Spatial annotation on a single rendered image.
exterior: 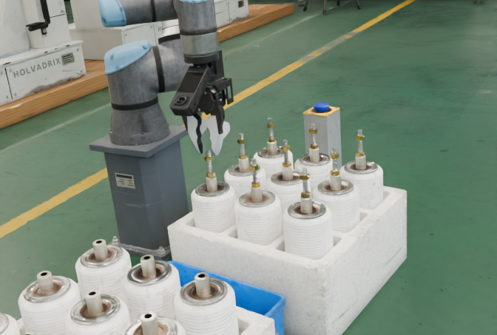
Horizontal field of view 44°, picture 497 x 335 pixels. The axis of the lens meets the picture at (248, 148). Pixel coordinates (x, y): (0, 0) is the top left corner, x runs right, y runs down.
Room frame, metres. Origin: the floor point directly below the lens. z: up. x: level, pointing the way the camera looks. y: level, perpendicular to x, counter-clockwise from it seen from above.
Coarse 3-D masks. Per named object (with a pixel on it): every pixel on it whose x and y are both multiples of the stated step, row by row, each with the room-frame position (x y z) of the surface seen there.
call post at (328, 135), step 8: (336, 112) 1.52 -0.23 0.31; (304, 120) 1.52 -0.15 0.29; (312, 120) 1.51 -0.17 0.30; (320, 120) 1.49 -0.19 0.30; (328, 120) 1.49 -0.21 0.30; (336, 120) 1.52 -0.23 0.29; (304, 128) 1.52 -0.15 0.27; (320, 128) 1.49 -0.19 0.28; (328, 128) 1.49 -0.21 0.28; (336, 128) 1.52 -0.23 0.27; (320, 136) 1.49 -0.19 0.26; (328, 136) 1.48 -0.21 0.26; (336, 136) 1.51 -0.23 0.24; (320, 144) 1.49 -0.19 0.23; (328, 144) 1.48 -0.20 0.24; (336, 144) 1.51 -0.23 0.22; (320, 152) 1.50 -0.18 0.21; (328, 152) 1.48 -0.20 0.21
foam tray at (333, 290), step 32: (384, 192) 1.30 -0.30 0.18; (192, 224) 1.24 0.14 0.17; (384, 224) 1.19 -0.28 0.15; (192, 256) 1.18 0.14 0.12; (224, 256) 1.12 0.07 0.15; (256, 256) 1.07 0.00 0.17; (288, 256) 1.04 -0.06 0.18; (352, 256) 1.07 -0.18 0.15; (384, 256) 1.19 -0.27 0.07; (288, 288) 1.03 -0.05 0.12; (320, 288) 0.99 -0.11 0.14; (352, 288) 1.07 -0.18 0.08; (288, 320) 1.03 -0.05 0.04; (320, 320) 0.99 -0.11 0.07; (352, 320) 1.06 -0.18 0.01
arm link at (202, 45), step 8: (216, 32) 1.23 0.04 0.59; (184, 40) 1.22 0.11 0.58; (192, 40) 1.21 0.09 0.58; (200, 40) 1.21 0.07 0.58; (208, 40) 1.21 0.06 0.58; (216, 40) 1.23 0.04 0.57; (184, 48) 1.22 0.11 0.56; (192, 48) 1.21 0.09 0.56; (200, 48) 1.21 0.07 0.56; (208, 48) 1.21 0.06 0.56; (216, 48) 1.23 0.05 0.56; (192, 56) 1.22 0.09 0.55; (200, 56) 1.21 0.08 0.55
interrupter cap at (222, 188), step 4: (200, 184) 1.26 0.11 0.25; (204, 184) 1.26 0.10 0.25; (220, 184) 1.25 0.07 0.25; (224, 184) 1.25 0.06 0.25; (228, 184) 1.24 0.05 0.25; (196, 188) 1.24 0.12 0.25; (200, 188) 1.24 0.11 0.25; (204, 188) 1.24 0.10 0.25; (220, 188) 1.23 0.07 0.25; (224, 188) 1.23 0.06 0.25; (228, 188) 1.22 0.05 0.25; (196, 192) 1.22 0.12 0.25; (200, 192) 1.22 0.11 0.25; (204, 192) 1.21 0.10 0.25; (208, 192) 1.21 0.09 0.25; (212, 192) 1.21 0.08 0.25; (216, 192) 1.21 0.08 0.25; (220, 192) 1.21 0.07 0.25; (224, 192) 1.20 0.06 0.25; (204, 196) 1.20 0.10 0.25; (208, 196) 1.19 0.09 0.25; (212, 196) 1.19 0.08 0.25
